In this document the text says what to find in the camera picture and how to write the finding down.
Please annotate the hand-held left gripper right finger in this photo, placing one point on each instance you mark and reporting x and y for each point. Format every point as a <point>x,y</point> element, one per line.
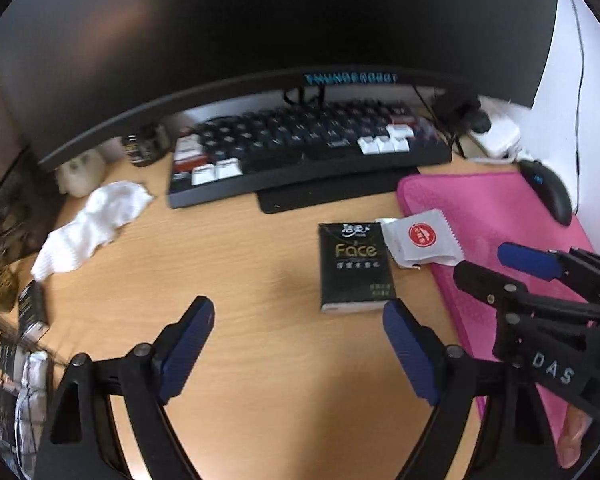
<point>410,355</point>

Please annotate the white power strip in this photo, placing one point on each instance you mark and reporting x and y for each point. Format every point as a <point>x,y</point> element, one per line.
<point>500,135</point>

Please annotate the white crumpled cloth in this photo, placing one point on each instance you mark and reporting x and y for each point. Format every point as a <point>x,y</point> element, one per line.
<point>95,220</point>

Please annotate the cream ceramic vase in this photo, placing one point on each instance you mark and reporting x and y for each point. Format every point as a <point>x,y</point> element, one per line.
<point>82,175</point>

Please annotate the black computer mouse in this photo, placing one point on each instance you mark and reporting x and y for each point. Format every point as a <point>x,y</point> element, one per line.
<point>550,190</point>

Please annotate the white sachet with red circle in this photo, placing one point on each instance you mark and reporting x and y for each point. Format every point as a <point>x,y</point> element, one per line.
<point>420,237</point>

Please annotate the white snack packet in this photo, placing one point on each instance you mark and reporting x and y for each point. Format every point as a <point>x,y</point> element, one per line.
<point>32,395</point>

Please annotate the smoked acrylic cosmetic organizer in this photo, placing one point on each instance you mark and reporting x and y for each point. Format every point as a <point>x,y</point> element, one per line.
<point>10,210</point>

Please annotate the person's right hand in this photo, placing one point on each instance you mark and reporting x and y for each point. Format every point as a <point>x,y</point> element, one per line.
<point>572,435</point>

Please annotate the black jar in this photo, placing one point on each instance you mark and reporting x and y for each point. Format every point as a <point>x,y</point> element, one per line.
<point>145,147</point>

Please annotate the wooden desktop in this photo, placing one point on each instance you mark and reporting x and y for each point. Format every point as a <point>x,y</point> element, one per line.
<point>280,310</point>

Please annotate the pink mouse mat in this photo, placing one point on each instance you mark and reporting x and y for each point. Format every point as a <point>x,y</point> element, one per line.
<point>480,210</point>

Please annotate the black power adapter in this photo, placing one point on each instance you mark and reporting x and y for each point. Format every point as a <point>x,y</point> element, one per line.
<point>460,110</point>

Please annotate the black curved monitor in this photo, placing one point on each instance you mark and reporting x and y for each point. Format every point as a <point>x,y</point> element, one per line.
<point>280,20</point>

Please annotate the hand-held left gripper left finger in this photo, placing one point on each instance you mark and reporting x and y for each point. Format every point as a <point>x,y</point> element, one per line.
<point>187,350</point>

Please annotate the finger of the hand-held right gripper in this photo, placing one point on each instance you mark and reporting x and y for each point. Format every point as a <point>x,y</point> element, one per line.
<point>530,260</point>
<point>485,280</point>

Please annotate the pile of black tissue packs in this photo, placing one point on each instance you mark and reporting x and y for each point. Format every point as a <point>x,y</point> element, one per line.
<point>32,310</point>

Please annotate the black pocket tissue pack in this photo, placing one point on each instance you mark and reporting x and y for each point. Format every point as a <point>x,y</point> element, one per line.
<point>355,270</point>

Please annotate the dark mechanical keyboard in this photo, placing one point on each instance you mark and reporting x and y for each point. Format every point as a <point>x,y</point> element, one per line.
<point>305,135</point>

